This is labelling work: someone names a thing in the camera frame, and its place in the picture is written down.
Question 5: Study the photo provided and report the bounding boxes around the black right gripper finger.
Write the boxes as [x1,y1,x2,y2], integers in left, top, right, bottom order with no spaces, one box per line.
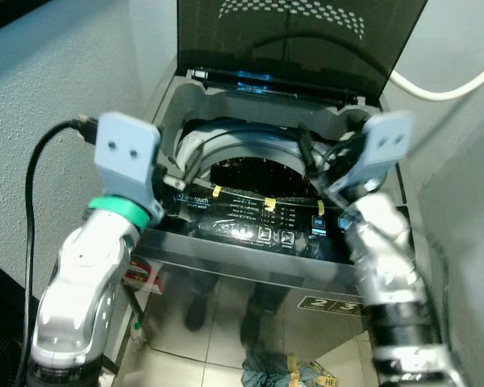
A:
[298,126,319,177]

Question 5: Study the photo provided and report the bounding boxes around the silver top-load washing machine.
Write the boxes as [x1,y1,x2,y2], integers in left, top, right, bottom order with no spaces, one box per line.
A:
[115,68,438,387]

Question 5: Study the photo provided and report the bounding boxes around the teal clothes pile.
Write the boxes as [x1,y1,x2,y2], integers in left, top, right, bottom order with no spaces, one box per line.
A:
[240,345,341,387]

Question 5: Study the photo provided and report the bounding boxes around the red white sticker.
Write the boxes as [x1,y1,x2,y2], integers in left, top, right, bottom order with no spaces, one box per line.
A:
[123,258,164,296]

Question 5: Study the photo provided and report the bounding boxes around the dark tinted washer lid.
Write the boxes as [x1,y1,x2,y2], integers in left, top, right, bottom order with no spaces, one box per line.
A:
[176,0,430,107]

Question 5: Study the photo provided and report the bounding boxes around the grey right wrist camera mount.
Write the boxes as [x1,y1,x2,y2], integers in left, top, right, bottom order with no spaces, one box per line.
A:
[329,110,417,196]

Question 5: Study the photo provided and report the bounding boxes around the white water hose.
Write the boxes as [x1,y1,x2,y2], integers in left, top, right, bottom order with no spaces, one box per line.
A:
[387,55,484,103]

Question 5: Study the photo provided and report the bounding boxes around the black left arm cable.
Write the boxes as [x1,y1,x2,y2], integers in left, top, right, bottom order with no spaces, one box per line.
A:
[15,115,99,387]

